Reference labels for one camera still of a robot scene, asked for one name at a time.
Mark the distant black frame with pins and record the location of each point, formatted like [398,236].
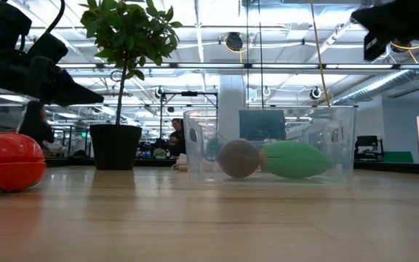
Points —
[189,93]

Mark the green panel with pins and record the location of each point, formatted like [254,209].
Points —
[398,157]

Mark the black aluminium table frame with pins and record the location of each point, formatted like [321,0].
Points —
[395,168]

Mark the brown toy kiwi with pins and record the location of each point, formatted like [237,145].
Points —
[238,158]

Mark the green potted plant black pot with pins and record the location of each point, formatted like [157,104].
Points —
[115,145]

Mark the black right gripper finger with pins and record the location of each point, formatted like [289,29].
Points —
[367,18]

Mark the person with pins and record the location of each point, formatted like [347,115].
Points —
[176,140]

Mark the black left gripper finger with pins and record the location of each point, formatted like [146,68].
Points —
[75,94]

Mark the red toy tomato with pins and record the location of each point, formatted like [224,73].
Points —
[9,163]

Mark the dark screen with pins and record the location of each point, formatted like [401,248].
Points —
[262,125]

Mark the black machine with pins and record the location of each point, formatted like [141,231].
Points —
[367,142]

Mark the clear plastic tupperware container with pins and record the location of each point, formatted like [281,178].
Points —
[340,145]

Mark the green toy vegetable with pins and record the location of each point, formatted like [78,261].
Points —
[293,160]

